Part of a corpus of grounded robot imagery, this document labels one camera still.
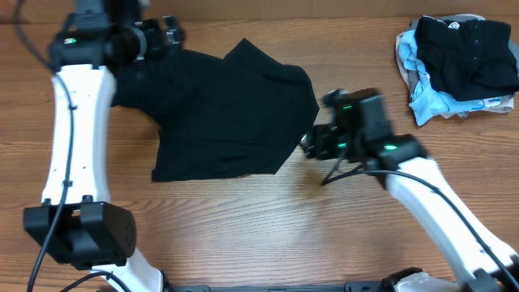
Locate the black t-shirt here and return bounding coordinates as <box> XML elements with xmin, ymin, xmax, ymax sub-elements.
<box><xmin>113</xmin><ymin>39</ymin><xmax>319</xmax><ymax>182</ymax></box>

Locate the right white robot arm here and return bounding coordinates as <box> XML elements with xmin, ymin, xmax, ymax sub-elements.
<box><xmin>301</xmin><ymin>88</ymin><xmax>518</xmax><ymax>291</ymax></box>

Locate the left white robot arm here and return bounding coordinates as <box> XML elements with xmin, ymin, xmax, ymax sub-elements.
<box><xmin>23</xmin><ymin>0</ymin><xmax>184</xmax><ymax>291</ymax></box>

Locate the light blue folded garment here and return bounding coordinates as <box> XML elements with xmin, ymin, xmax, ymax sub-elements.
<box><xmin>398</xmin><ymin>30</ymin><xmax>497</xmax><ymax>126</ymax></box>

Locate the folded black polo shirt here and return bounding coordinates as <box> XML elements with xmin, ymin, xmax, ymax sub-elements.
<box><xmin>414</xmin><ymin>16</ymin><xmax>518</xmax><ymax>101</ymax></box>

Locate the beige grey folded garment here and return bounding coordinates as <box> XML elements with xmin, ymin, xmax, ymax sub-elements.
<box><xmin>395</xmin><ymin>14</ymin><xmax>518</xmax><ymax>118</ymax></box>

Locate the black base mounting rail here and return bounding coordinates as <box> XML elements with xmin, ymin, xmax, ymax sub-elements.
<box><xmin>166</xmin><ymin>281</ymin><xmax>383</xmax><ymax>292</ymax></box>

